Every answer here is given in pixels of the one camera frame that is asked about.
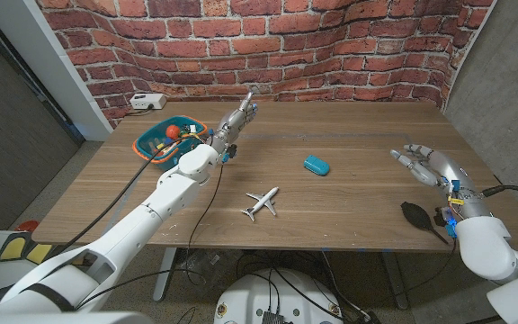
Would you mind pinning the red floor object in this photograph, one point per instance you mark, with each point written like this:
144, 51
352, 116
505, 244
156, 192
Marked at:
28, 226

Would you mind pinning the white power box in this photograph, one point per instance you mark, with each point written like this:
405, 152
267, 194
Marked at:
147, 101

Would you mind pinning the black rubber air blower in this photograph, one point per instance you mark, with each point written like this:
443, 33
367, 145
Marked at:
414, 215

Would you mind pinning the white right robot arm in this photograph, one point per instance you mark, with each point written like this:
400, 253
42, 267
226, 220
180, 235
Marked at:
484, 247

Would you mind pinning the yellow toy block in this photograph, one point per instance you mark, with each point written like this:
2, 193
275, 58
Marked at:
160, 146

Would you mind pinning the turquoise case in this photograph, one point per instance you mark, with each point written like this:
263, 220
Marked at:
316, 165

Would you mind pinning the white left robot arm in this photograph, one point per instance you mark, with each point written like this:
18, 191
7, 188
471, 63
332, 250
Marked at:
173, 191

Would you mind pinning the white toy airplane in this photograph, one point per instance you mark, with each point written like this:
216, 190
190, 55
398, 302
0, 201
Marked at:
263, 201

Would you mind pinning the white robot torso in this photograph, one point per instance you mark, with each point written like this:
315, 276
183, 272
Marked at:
250, 297

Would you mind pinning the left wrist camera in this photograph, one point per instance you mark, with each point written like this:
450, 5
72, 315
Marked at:
229, 153

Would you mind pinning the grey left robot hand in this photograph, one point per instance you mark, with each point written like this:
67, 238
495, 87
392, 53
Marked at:
234, 123

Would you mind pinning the red toy ball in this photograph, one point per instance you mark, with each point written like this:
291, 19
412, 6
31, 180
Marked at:
173, 131

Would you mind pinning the white pedal box yellow pads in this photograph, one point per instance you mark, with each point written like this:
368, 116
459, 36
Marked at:
14, 247

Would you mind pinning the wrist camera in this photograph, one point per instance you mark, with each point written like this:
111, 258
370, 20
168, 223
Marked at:
445, 220
229, 153

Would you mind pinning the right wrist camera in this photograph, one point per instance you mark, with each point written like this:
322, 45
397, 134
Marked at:
445, 220

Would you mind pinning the red brick print backdrop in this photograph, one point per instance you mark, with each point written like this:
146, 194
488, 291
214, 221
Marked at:
263, 45

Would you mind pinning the teal tray with orange rim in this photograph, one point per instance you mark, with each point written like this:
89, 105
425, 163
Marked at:
149, 141

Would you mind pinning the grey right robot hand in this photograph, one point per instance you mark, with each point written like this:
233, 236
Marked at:
443, 168

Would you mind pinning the clear plastic bag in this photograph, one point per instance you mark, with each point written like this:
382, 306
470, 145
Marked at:
209, 270

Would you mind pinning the grey table leg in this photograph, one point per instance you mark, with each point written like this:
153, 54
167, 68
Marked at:
163, 274
396, 283

